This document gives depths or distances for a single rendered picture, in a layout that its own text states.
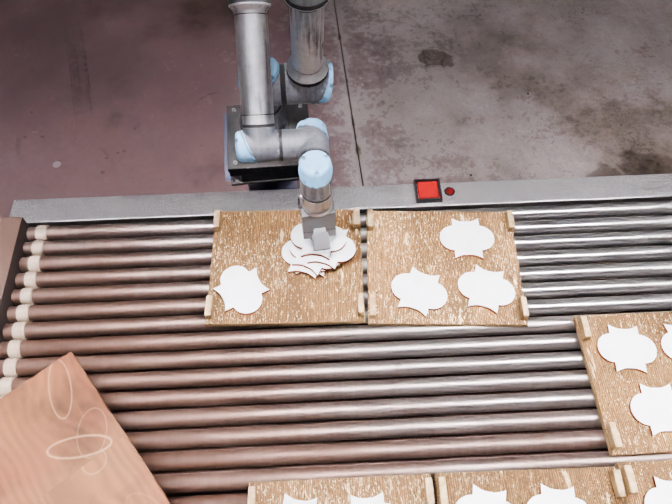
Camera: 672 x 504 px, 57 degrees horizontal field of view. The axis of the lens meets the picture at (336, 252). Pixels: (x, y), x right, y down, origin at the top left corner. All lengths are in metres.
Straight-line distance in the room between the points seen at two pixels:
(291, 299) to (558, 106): 2.24
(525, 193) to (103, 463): 1.32
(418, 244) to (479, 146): 1.56
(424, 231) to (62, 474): 1.06
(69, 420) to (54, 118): 2.29
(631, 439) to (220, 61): 2.79
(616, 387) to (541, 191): 0.61
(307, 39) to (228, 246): 0.58
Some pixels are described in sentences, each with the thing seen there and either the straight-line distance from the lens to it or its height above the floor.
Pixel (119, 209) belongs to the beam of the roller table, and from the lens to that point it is 1.89.
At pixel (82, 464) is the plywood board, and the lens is 1.47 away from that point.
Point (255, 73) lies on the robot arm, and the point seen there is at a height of 1.40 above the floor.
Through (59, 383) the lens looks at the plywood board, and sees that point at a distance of 1.55.
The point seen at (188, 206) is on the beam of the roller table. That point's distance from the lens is 1.84.
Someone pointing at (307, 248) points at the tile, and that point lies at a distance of 1.62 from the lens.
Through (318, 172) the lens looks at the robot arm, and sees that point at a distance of 1.37.
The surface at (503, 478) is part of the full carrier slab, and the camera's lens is 1.52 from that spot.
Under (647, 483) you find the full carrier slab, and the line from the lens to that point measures 1.62.
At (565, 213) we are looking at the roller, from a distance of 1.89.
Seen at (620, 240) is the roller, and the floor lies 0.91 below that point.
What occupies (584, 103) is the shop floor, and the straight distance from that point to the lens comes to 3.57.
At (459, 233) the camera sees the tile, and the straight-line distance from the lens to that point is 1.73.
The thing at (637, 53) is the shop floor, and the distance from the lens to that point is 3.96.
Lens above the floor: 2.38
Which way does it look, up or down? 59 degrees down
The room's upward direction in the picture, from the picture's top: straight up
